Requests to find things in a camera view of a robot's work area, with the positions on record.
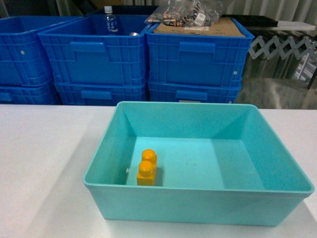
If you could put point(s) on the yellow toy block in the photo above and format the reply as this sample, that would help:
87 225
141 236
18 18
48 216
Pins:
147 168

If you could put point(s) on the lower right blue crate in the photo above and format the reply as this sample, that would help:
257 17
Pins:
168 92

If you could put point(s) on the blue crate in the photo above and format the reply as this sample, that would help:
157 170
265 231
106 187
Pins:
214 57
45 94
80 52
23 59
168 92
99 95

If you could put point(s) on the upper right blue crate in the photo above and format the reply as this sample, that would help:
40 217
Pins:
214 57

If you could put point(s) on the teal plastic tray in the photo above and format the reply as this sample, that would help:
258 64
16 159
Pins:
217 163

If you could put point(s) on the silver can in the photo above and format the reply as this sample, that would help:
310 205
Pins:
134 34

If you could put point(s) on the lower middle blue crate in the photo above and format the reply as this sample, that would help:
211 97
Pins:
99 95

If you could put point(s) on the upper middle blue crate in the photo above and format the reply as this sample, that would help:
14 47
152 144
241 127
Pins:
80 52

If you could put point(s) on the clear plastic water bottle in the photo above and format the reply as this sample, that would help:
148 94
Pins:
110 21

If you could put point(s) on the clear bag of parts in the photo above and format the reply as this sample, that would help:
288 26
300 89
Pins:
187 13

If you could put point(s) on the dark rear crate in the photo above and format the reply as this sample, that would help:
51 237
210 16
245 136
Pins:
133 9

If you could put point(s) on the brown cardboard sheet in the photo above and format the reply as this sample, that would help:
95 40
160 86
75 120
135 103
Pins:
198 29

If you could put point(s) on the lower left blue crate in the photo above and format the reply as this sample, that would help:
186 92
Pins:
45 94

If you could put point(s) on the grey folding scissor gate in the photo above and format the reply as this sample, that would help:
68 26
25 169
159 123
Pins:
283 47

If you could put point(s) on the upper left blue crate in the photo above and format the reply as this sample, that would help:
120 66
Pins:
23 59

